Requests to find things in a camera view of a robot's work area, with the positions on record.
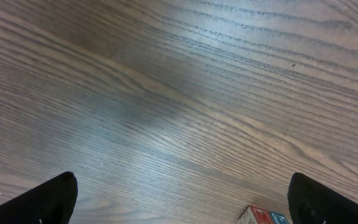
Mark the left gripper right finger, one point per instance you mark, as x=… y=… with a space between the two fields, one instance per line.
x=311 y=202

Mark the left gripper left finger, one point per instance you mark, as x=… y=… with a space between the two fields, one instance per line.
x=52 y=202

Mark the blue L letter block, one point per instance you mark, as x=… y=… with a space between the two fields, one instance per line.
x=279 y=218

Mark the red I letter block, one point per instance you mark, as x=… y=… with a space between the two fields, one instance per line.
x=255 y=215

